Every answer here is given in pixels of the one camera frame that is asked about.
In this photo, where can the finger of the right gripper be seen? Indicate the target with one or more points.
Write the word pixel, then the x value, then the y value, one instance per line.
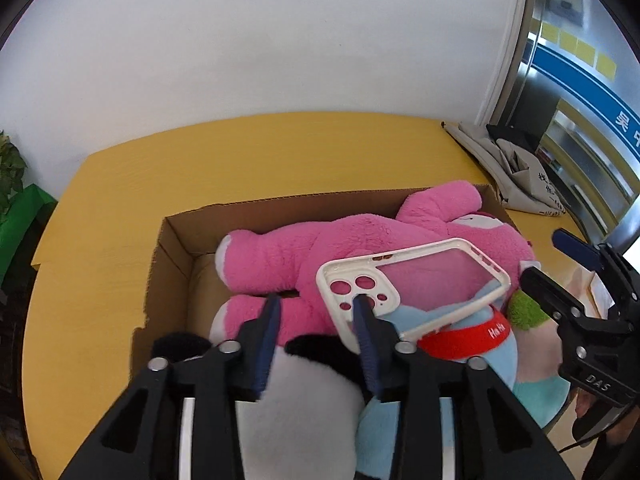
pixel 610 266
pixel 564 309

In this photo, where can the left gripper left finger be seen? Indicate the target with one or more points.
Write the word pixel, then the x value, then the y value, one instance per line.
pixel 178 420

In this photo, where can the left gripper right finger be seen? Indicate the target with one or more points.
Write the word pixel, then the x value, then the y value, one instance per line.
pixel 456 420

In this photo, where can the pink pig plush teal shorts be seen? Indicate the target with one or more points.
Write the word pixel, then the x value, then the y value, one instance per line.
pixel 538 385

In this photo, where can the blue cat plush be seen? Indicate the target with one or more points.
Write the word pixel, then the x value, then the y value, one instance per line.
pixel 485 333

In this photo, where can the white panda plush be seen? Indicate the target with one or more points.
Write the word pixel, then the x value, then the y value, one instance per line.
pixel 304 426

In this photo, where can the brown cardboard box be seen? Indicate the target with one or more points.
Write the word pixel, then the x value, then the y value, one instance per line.
pixel 184 290

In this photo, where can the white clear phone case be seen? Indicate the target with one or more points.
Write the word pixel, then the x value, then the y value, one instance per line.
pixel 445 282

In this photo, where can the pink strawberry bear plush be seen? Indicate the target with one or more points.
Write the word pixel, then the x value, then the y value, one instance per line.
pixel 287 260

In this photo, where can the person right hand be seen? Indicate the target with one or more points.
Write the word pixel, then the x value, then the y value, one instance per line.
pixel 584 401

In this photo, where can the grey canvas tote bag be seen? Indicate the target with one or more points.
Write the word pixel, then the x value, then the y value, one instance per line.
pixel 522 183

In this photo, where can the yellow sticky notes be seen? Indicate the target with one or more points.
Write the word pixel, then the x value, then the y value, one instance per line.
pixel 571 44

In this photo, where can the green table cloth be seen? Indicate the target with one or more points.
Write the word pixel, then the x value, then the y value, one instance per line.
pixel 33 203

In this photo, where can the potted green plant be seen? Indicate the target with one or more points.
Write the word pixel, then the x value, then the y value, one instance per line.
pixel 12 166

